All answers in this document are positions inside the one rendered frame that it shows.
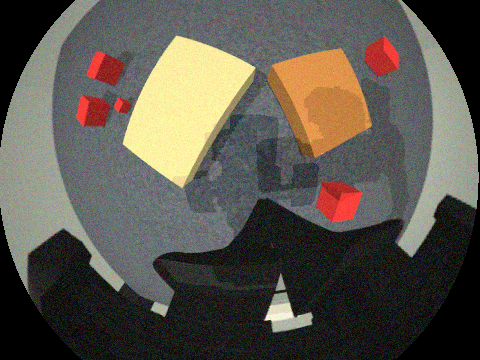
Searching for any orange square block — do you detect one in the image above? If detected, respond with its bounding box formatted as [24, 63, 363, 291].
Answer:
[267, 48, 372, 159]

